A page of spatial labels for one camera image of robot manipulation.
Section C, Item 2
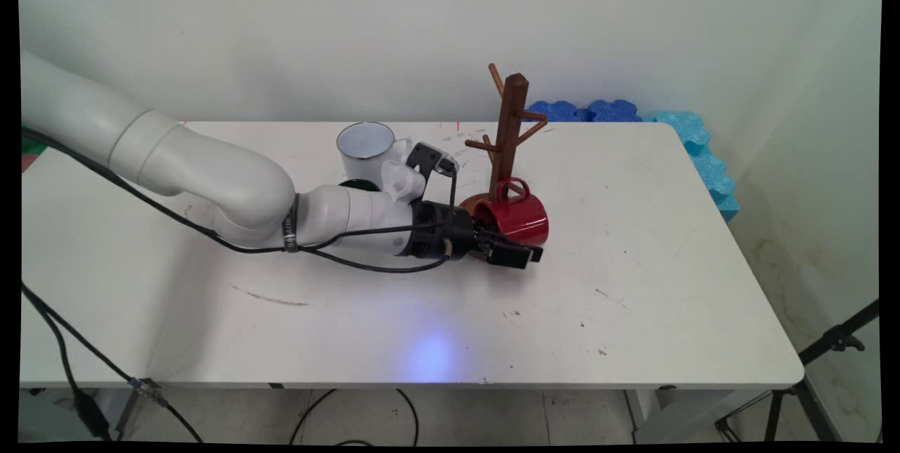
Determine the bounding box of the red enamel mug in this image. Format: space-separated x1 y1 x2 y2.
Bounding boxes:
471 177 551 248

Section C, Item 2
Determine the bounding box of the black strap on arm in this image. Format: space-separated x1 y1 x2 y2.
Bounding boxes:
281 193 302 254

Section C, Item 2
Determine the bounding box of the light blue foam mat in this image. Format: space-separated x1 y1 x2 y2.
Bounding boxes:
641 111 740 223

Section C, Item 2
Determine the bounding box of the black hanging cable with connector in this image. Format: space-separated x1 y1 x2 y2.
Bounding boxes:
21 283 205 444

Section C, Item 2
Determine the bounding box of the black tripod stand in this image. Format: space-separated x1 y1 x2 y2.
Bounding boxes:
714 300 881 443

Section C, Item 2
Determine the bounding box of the white enamel mug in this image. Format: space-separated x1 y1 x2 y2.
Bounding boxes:
336 122 416 184

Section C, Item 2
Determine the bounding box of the black floor cable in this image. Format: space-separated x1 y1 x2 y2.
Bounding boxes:
288 388 420 447

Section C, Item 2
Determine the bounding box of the brown wooden mug tree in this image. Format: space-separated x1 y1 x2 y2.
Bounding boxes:
458 63 550 216

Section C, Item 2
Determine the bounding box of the dark blue foam mat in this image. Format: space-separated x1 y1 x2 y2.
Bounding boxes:
526 99 644 123

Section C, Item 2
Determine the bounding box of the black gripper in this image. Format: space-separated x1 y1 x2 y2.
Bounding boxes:
410 200 544 270

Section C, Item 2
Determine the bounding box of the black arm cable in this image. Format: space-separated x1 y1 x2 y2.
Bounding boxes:
21 126 459 275

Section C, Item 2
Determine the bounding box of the white table leg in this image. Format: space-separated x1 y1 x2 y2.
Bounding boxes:
624 388 747 444
97 388 143 440

